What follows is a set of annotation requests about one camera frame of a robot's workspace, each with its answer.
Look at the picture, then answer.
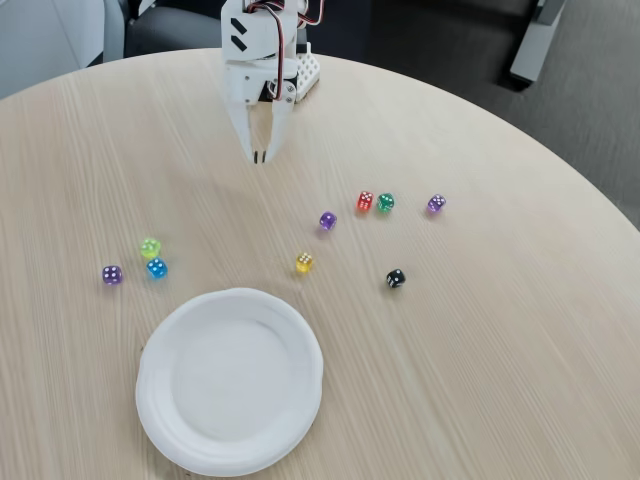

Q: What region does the white paper plate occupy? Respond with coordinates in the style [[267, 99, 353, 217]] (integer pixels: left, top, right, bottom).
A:
[[134, 286, 325, 477]]

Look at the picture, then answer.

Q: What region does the dark grey chair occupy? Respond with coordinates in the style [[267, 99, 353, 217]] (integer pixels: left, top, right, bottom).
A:
[[123, 3, 225, 59]]

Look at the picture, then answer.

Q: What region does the grey desk leg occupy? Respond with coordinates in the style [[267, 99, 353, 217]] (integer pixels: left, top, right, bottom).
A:
[[509, 0, 567, 84]]

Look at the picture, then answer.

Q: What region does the red black servo cable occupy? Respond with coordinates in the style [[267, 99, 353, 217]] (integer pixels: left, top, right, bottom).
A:
[[244, 0, 289, 101], [298, 0, 326, 27]]

